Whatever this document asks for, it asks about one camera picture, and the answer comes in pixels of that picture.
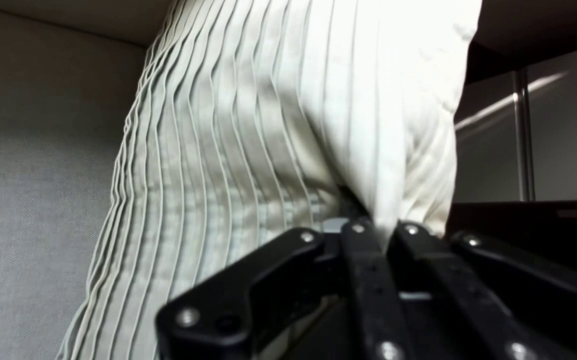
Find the cream striped pillow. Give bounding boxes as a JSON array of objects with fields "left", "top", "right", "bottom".
[{"left": 55, "top": 0, "right": 486, "bottom": 360}]

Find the grey metal cabinet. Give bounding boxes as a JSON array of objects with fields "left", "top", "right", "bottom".
[{"left": 454, "top": 37, "right": 577, "bottom": 205}]

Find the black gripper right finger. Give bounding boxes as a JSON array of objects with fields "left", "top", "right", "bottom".
[{"left": 386, "top": 220, "right": 577, "bottom": 360}]

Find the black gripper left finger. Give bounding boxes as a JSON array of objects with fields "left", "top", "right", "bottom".
[{"left": 155, "top": 218, "right": 414, "bottom": 360}]

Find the grey fabric sofa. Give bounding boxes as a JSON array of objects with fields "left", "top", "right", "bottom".
[{"left": 0, "top": 0, "right": 171, "bottom": 360}]

